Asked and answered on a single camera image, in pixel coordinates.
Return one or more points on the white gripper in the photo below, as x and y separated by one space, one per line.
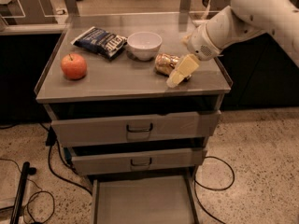
199 46

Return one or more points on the orange gold soda can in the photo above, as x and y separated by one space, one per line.
165 63

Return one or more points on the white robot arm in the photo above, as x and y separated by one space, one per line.
240 21

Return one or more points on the top grey drawer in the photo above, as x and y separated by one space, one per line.
130 129

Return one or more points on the grey drawer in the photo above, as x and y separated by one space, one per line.
154 200
130 129
138 161

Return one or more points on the grey drawer cabinet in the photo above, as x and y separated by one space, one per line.
128 87

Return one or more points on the bottom grey drawer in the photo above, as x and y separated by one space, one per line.
154 200

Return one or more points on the middle grey drawer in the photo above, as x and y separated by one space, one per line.
138 161

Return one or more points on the white bowl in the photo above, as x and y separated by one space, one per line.
144 45

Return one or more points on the blue chip bag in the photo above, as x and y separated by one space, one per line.
102 42

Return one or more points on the red apple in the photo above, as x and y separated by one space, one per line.
74 66

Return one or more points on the black pole on floor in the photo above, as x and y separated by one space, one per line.
25 171

